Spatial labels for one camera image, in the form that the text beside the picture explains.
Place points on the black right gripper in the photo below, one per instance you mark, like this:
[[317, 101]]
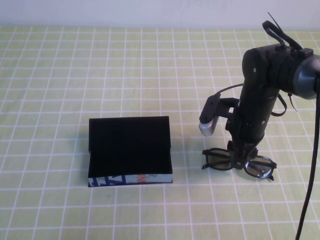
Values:
[[247, 132]]

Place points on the black framed glasses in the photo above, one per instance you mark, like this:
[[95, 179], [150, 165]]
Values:
[[217, 162]]

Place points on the black printed glasses case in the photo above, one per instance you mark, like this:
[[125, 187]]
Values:
[[130, 142]]

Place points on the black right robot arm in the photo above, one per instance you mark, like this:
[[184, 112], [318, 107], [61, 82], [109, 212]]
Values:
[[270, 72]]

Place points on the green checked tablecloth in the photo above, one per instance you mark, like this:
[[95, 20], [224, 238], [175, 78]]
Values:
[[100, 75]]

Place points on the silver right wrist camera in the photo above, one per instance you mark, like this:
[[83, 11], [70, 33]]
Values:
[[208, 117]]

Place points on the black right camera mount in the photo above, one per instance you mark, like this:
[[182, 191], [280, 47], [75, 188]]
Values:
[[228, 106]]

